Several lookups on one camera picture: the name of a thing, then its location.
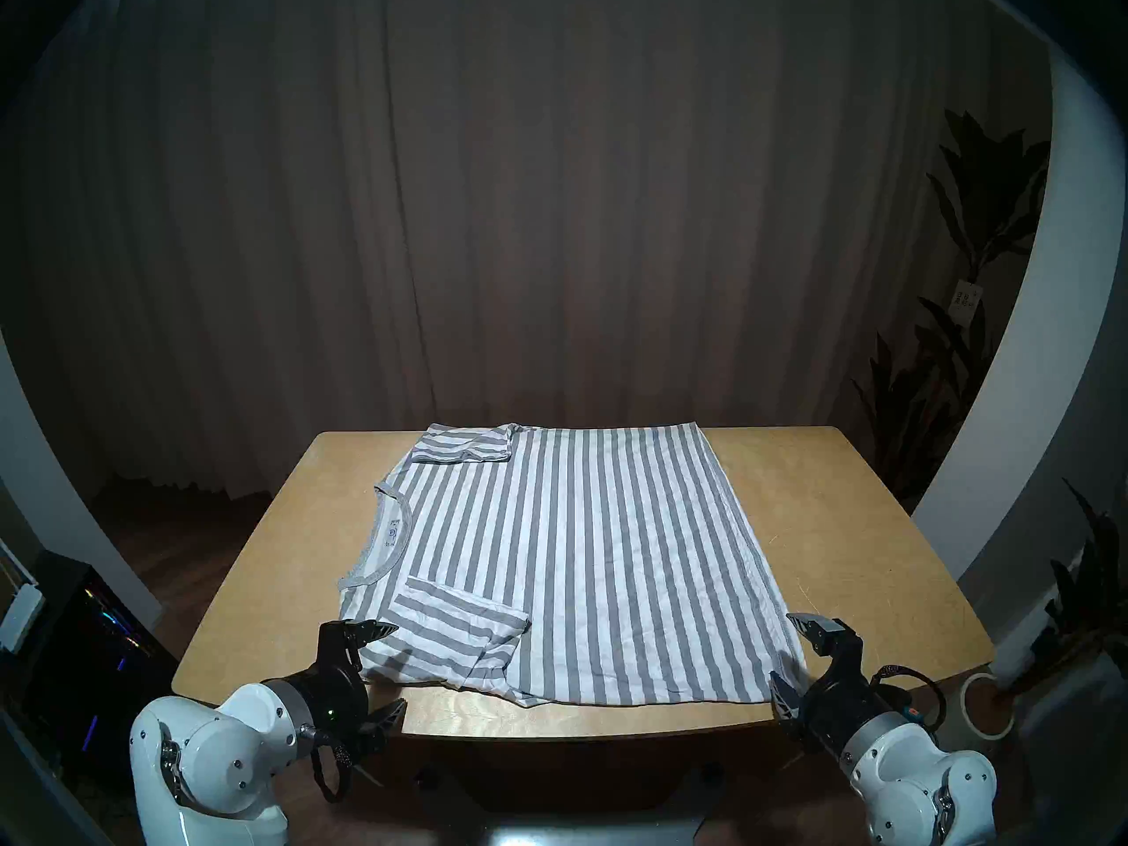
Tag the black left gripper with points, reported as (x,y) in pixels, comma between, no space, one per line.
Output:
(335,694)

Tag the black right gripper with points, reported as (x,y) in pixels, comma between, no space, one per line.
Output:
(837,703)

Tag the grey white striped t-shirt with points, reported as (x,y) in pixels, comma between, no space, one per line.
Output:
(599,545)

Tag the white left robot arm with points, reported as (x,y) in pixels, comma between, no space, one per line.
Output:
(220,756)

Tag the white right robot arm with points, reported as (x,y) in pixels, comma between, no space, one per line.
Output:
(916,774)

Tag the white round plant pot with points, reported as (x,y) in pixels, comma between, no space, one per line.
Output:
(969,708)

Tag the black computer tower with lights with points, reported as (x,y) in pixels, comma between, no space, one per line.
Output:
(88,668)

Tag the dark plant in white pot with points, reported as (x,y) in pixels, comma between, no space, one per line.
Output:
(1093,589)

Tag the small white box device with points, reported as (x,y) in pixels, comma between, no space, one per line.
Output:
(19,617)

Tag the white curved arch pillar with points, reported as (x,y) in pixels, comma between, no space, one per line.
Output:
(1049,324)
(53,500)

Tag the white paper plant tag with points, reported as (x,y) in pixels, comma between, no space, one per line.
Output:
(966,299)

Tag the brown pleated curtain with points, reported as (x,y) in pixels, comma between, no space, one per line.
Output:
(529,192)

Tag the tall dark leafy plant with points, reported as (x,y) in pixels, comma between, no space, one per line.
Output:
(987,192)

